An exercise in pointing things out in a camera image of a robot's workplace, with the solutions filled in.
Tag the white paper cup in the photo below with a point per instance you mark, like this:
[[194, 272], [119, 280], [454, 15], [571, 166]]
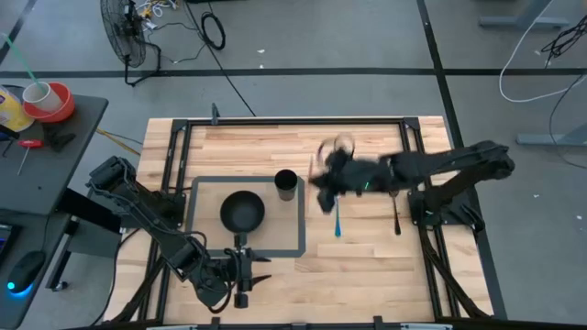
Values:
[[43, 98]]

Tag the grey rectangular tape outline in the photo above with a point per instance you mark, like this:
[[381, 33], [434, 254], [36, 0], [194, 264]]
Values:
[[301, 229]]

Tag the grey desk foot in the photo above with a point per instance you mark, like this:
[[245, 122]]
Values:
[[546, 139], [523, 21]]

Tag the green straw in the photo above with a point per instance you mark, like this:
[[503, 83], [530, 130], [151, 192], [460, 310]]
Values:
[[20, 57]]

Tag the small black clamp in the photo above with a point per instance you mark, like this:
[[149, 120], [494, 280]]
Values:
[[57, 137]]

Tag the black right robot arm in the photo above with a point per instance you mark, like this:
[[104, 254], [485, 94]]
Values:
[[458, 160]]

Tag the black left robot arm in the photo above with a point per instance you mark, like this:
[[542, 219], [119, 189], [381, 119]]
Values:
[[137, 206]]

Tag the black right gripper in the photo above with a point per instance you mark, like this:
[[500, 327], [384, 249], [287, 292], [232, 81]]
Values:
[[357, 174]]

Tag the dark grey side desk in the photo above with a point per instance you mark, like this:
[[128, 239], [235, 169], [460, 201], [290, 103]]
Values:
[[50, 179]]

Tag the black cup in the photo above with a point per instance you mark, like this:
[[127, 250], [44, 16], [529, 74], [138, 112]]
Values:
[[286, 190]]

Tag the black floor fan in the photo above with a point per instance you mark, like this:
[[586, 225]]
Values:
[[124, 32]]

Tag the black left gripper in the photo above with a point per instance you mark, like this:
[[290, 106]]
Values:
[[240, 275]]

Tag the yellow container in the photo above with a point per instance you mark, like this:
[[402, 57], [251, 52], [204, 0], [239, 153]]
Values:
[[14, 117]]

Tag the red bowl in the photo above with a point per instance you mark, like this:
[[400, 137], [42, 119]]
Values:
[[64, 110]]

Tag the black computer mouse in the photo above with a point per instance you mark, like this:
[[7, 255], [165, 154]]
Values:
[[27, 270]]

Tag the black bowl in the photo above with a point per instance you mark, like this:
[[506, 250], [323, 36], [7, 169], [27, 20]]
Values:
[[242, 212]]

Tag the iridescent metal fork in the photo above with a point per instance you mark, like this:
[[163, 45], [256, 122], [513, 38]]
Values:
[[338, 224]]

